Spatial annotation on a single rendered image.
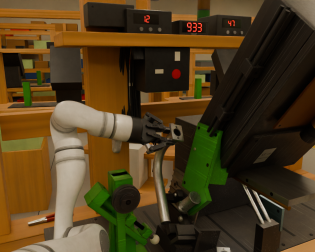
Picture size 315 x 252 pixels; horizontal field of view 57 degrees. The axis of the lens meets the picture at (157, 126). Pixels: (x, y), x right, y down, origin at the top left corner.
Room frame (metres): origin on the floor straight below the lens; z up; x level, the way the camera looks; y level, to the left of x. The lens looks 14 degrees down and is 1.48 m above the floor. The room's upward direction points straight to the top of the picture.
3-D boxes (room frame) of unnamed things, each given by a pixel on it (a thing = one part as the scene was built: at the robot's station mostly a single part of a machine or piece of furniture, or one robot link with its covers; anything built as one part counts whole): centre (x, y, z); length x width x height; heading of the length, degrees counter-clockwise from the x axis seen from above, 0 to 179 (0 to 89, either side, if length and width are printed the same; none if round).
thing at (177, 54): (1.06, -0.01, 1.42); 0.17 x 0.12 x 0.15; 114
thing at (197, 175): (0.83, -0.16, 1.17); 0.13 x 0.12 x 0.20; 114
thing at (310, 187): (0.86, -0.31, 1.11); 0.39 x 0.16 x 0.03; 24
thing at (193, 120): (1.09, -0.24, 1.07); 0.30 x 0.18 x 0.34; 114
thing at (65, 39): (1.15, -0.09, 1.52); 0.90 x 0.25 x 0.04; 114
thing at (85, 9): (1.00, 0.16, 1.59); 0.15 x 0.07 x 0.07; 114
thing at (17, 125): (1.25, -0.05, 1.23); 1.30 x 0.05 x 0.09; 114
